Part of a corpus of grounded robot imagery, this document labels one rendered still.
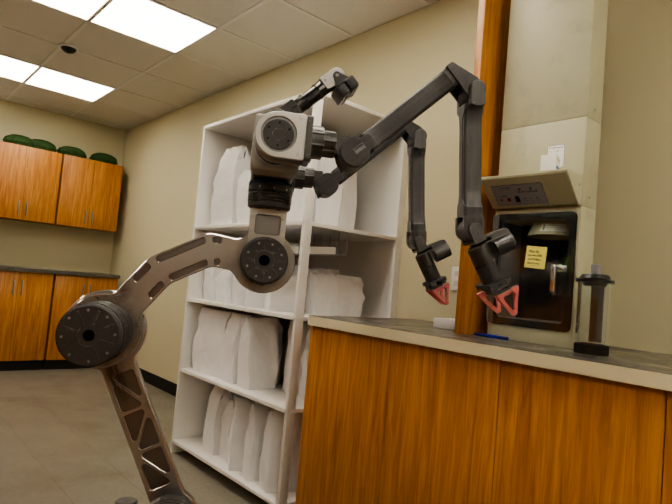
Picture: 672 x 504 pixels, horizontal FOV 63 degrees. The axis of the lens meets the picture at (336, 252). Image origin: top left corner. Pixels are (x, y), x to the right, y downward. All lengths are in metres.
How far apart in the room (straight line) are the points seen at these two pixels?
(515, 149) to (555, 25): 0.45
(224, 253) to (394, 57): 1.94
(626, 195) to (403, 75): 1.44
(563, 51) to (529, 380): 1.14
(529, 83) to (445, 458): 1.34
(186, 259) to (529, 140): 1.26
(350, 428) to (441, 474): 0.44
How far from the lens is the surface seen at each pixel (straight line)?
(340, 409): 2.24
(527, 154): 2.10
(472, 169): 1.55
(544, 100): 2.13
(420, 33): 3.26
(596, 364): 1.59
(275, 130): 1.44
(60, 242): 6.59
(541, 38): 2.24
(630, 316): 2.34
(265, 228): 1.67
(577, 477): 1.69
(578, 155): 2.01
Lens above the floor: 1.08
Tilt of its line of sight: 3 degrees up
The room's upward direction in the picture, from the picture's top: 5 degrees clockwise
